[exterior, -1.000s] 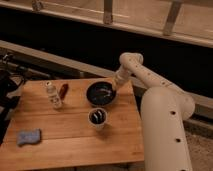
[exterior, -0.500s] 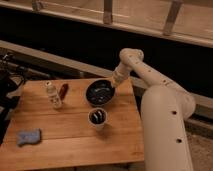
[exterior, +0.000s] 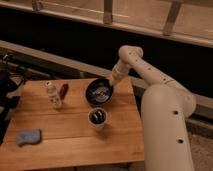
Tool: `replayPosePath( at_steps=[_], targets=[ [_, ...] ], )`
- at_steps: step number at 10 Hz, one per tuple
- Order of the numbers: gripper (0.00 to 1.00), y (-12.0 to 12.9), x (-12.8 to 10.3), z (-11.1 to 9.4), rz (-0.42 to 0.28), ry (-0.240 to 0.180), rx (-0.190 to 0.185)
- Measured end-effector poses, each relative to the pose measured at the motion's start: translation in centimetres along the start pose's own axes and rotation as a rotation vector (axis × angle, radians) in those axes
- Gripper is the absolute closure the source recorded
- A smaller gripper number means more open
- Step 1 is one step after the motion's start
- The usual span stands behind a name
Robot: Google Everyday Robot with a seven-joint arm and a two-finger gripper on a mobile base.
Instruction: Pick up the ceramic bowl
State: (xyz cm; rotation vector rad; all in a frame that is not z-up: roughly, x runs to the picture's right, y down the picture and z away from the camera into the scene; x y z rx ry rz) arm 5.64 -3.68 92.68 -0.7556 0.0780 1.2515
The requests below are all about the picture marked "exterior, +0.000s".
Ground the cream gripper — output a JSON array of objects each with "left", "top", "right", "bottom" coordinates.
[{"left": 108, "top": 64, "right": 129, "bottom": 86}]

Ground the dark ceramic bowl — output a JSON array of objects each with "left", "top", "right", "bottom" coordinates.
[{"left": 85, "top": 78, "right": 114, "bottom": 106}]

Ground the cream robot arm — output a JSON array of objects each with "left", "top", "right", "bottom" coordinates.
[{"left": 110, "top": 45, "right": 196, "bottom": 171}]

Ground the white plastic bottle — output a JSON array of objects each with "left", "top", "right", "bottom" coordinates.
[{"left": 45, "top": 81, "right": 62, "bottom": 109}]

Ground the wooden table board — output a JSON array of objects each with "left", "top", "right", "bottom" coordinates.
[{"left": 0, "top": 78, "right": 144, "bottom": 171}]

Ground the blue sponge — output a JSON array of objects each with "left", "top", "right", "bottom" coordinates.
[{"left": 17, "top": 129, "right": 41, "bottom": 147}]

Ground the black equipment with cables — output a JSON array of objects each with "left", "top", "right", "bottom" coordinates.
[{"left": 0, "top": 54, "right": 24, "bottom": 145}]

